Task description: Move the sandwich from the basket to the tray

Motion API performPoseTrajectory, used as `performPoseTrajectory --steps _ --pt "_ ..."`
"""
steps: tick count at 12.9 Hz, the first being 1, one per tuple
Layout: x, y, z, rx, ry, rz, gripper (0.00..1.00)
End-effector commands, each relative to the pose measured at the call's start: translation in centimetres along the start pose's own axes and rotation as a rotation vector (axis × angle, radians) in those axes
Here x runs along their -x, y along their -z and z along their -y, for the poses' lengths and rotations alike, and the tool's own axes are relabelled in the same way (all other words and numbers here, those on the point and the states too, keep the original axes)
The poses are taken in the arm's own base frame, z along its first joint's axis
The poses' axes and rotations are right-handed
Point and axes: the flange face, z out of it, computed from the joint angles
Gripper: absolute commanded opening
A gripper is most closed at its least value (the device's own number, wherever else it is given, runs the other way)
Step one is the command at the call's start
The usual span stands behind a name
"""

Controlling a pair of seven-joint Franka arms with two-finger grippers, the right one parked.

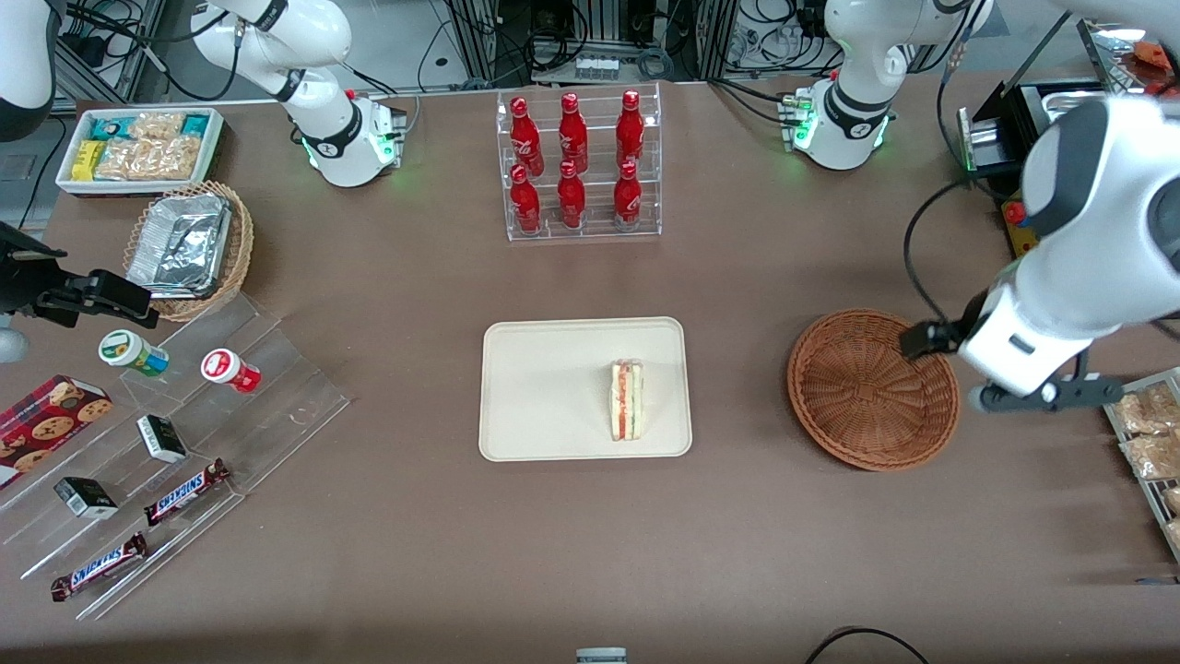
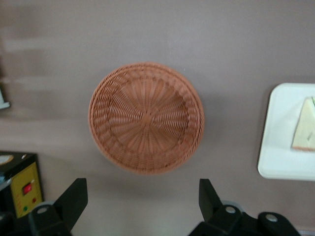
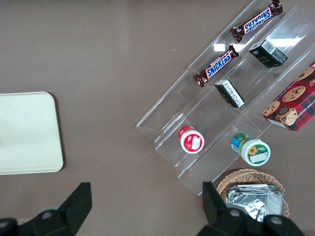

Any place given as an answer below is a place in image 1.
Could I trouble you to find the triangle sandwich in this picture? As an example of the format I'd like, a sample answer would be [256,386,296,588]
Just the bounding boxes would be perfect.
[609,360,644,442]

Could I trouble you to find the red yogurt cup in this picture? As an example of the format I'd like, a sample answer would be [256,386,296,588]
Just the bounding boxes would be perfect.
[201,349,262,395]

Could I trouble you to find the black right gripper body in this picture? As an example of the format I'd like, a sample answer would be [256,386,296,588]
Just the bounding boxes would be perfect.
[0,221,67,319]

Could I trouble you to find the metal wire rack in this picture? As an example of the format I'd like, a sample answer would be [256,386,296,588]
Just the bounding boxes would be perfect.
[1091,367,1180,563]

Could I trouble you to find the clear cracker bag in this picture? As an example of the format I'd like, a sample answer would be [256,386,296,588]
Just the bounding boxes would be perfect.
[95,138,153,181]
[129,112,185,141]
[147,136,204,181]

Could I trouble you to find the clear acrylic stepped display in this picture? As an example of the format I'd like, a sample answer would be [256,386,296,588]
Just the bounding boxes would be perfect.
[0,293,353,621]

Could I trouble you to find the green lid yogurt cup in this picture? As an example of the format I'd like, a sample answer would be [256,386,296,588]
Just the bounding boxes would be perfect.
[99,329,171,378]

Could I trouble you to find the white rectangular snack bin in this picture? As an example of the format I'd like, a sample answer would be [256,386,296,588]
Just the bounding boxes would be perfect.
[55,107,225,197]

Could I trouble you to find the clear acrylic bottle rack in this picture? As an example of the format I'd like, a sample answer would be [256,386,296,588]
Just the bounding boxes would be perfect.
[496,81,663,243]

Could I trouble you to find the round brown wicker basket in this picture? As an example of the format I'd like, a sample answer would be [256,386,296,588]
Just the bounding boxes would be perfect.
[786,308,962,473]

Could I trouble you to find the light wicker basket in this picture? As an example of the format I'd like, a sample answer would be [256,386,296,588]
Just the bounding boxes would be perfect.
[123,181,255,323]

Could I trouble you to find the black food warmer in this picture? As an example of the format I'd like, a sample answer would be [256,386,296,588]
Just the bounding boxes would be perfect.
[959,18,1180,259]

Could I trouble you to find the black floor cable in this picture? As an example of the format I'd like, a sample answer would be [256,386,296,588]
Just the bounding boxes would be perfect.
[804,627,932,664]

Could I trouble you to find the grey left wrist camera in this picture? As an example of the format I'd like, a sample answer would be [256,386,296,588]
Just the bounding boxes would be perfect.
[968,373,1127,413]

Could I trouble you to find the aluminium foil container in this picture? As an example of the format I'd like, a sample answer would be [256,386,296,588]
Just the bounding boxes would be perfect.
[126,194,232,299]

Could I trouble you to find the red cola bottle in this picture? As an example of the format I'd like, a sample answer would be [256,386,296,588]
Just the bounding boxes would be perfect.
[510,164,542,234]
[559,92,589,174]
[616,89,645,169]
[557,160,586,230]
[510,96,545,176]
[613,160,643,229]

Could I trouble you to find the red cookie box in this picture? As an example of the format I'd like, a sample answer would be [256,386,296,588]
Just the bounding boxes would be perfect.
[0,373,114,490]

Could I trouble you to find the beige plastic tray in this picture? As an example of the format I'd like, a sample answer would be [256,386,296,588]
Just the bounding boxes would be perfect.
[478,316,694,462]

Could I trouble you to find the small black carton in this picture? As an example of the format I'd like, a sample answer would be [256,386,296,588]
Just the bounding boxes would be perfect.
[53,476,120,519]
[136,414,188,464]

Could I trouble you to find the snickers chocolate bar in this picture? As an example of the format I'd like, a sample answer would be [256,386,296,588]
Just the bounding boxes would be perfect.
[143,458,230,528]
[50,532,148,602]

